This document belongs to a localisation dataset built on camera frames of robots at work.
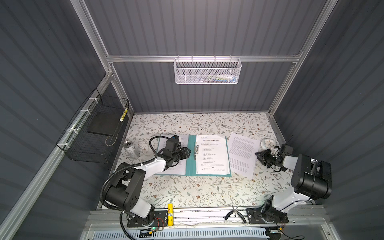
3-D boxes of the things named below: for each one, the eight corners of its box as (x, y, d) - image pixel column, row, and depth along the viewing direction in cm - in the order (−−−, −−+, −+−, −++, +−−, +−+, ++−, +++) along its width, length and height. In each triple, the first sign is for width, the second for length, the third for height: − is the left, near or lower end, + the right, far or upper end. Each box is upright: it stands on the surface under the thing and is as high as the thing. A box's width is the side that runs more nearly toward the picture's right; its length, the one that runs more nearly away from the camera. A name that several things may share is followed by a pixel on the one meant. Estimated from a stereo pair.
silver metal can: (129, 155, 99) (121, 143, 88) (136, 150, 101) (129, 138, 90) (135, 161, 96) (127, 150, 85) (141, 156, 98) (134, 145, 87)
